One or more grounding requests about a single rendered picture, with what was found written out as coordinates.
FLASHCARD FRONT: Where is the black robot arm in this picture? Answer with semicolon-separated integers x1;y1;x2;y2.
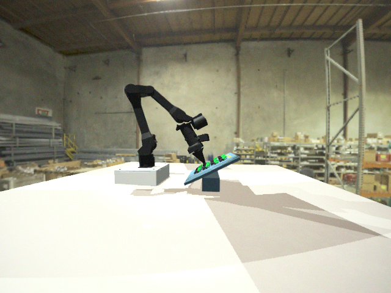
125;84;210;168

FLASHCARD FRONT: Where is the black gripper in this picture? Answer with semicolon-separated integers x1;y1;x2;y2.
185;132;205;163

